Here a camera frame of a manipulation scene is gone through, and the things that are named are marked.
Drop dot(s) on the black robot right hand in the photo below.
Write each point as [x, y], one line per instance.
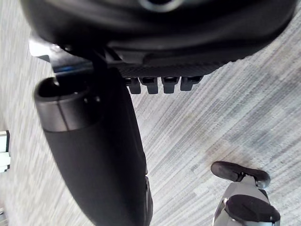
[150, 35]

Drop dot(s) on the dark robot right foot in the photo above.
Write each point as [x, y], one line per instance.
[225, 170]

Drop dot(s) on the white shelf frame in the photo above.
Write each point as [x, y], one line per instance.
[4, 150]

